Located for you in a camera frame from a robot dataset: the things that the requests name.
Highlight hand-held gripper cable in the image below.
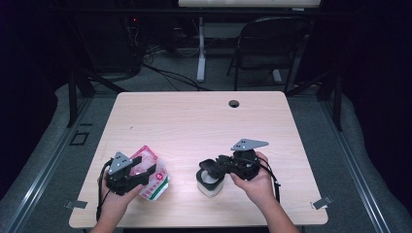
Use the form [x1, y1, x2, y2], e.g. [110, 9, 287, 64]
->
[257, 157, 282, 204]
[95, 159, 113, 223]

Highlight black floor cables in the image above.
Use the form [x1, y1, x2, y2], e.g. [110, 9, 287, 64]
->
[141, 60, 212, 92]

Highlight white table leg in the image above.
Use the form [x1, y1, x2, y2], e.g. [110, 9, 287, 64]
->
[195, 17, 208, 83]

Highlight left hand-held gripper cable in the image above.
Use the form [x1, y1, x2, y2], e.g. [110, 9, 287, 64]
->
[95, 159, 113, 223]

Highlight clear jar with black lid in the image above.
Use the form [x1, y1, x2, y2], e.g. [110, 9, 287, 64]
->
[195, 158, 226, 199]

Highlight person's right hand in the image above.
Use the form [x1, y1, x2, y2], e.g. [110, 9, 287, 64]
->
[229, 151, 277, 212]

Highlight grey tape strip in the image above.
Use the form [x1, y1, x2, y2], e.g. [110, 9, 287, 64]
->
[310, 195, 333, 211]
[64, 199, 88, 210]

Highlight person's left hand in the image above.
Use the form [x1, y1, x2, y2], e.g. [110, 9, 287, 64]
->
[96, 180, 144, 214]

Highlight black metal stand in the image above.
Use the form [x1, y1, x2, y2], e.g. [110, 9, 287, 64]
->
[286, 68, 344, 132]
[66, 68, 128, 128]

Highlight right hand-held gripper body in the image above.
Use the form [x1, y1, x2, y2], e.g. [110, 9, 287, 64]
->
[229, 138, 270, 182]

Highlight grey floor rail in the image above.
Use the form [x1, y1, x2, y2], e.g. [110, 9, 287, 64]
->
[318, 96, 394, 233]
[5, 96, 95, 233]

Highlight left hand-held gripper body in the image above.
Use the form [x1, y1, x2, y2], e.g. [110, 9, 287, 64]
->
[104, 150, 144, 197]

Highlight dark equipment cabinet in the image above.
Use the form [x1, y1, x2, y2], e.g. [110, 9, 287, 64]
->
[77, 13, 144, 75]

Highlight black folding chair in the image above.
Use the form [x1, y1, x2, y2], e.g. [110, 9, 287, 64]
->
[225, 16, 313, 93]

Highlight right hand-held gripper cable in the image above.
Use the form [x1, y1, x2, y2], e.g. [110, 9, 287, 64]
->
[257, 157, 282, 204]

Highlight pink and white plastic bag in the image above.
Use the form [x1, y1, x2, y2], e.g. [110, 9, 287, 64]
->
[129, 145, 171, 202]

